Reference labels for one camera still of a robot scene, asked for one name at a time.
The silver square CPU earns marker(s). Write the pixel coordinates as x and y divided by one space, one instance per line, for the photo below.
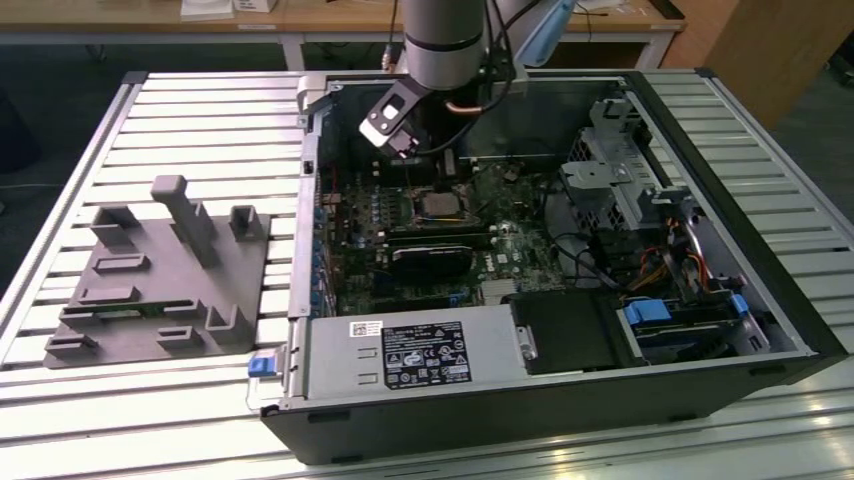
446 204

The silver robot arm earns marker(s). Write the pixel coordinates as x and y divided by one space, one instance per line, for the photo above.
441 55

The black RAM slot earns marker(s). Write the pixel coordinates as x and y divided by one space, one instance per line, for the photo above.
437 242
441 231

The metal drive cage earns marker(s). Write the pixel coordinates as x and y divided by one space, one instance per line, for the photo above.
601 175

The green motherboard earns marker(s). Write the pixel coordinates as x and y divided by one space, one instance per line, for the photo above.
514 250

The black expansion card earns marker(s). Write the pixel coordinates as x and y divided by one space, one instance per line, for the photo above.
430 262

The silver chipset heatsink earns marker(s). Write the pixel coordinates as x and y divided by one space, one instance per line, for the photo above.
501 288

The white box with label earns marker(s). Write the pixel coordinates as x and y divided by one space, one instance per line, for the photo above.
256 5

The black plastic shroud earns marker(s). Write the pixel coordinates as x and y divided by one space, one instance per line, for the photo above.
567 330

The hard disk in blue carrier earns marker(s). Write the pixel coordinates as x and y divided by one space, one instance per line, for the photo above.
647 310

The grey power supply unit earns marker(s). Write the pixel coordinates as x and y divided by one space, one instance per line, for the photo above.
334 350

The grey parts rack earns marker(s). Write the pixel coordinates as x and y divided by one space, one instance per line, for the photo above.
167 280

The wooden cabinet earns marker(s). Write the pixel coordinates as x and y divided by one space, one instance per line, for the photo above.
788 50

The blue case latch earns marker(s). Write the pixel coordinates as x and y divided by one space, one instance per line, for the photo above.
262 366

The green RAM stick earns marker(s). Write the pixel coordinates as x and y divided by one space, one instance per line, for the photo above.
152 309

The wooden desk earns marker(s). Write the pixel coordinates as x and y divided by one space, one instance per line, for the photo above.
80 22

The black PC case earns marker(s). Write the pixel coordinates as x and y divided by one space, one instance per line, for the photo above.
467 425

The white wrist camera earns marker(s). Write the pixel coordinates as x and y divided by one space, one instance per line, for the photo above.
390 115

